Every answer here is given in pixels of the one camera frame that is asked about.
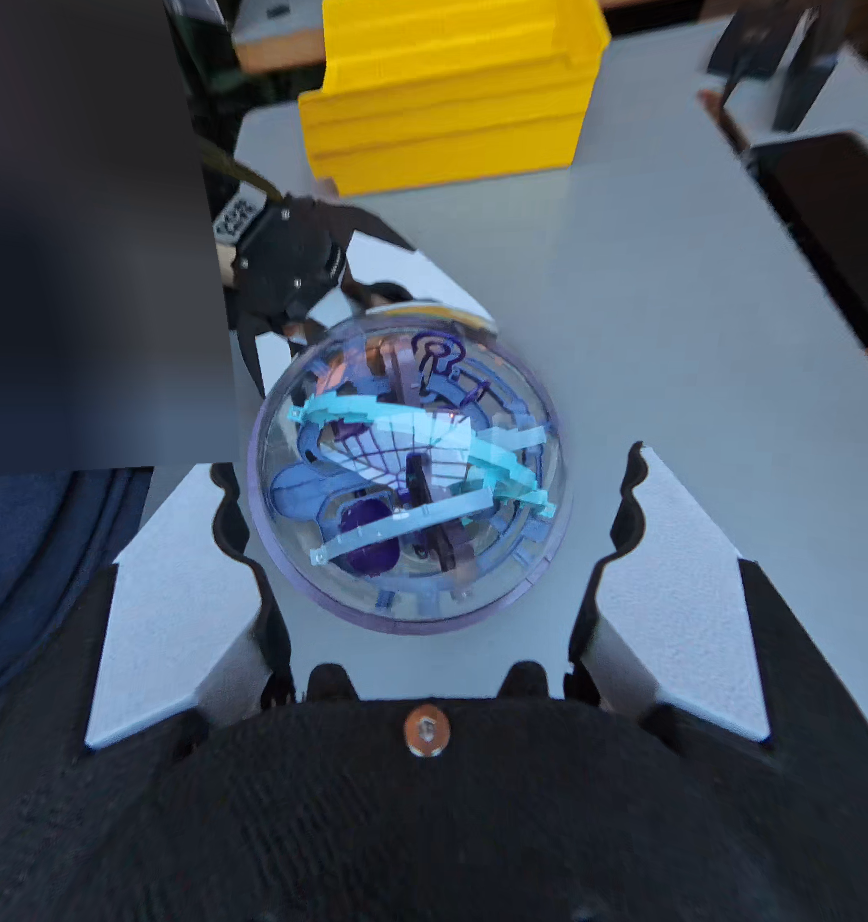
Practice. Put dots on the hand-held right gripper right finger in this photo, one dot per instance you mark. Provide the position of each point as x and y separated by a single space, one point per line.
686 598

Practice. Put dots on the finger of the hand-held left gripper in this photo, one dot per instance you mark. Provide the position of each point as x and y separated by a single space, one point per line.
419 277
269 356

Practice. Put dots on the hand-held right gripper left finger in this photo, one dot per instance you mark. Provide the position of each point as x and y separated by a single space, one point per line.
174 598

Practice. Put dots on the clear plastic maze ball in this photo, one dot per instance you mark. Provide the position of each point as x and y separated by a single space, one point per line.
412 475

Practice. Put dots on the black chair seat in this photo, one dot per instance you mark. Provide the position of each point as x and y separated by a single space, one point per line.
117 518

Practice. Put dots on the person's blue jeans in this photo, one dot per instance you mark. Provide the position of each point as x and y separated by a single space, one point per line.
16 533

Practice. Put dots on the yellow plastic bin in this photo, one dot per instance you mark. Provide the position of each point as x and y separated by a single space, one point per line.
448 93

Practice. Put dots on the black angular object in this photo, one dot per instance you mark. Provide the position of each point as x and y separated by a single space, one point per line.
765 43

